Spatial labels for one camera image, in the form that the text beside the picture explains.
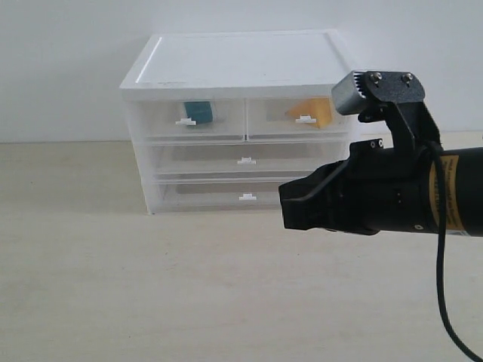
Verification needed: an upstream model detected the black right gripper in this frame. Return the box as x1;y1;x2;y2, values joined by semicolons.
278;141;440;236

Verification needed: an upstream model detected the yellow cheese wedge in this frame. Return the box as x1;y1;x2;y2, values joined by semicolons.
286;98;333;129

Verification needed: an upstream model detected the white teal pill bottle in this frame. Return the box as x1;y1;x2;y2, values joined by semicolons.
183;101;214;125

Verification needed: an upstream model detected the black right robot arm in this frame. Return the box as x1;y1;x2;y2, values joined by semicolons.
278;139;482;237

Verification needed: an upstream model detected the clear middle wide drawer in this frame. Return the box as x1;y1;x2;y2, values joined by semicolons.
149;141;349;175

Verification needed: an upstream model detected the clear wide drawer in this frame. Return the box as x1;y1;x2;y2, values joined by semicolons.
149;141;349;175
143;174;298;213

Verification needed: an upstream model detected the clear bottom wide drawer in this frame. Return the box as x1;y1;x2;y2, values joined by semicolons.
143;174;298;213

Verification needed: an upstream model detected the white plastic drawer cabinet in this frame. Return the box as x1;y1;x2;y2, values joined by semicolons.
120;30;358;194

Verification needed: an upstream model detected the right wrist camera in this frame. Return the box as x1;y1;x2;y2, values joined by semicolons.
331;70;441;155

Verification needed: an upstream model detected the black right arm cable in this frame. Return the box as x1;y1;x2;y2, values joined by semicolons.
428;141;483;362

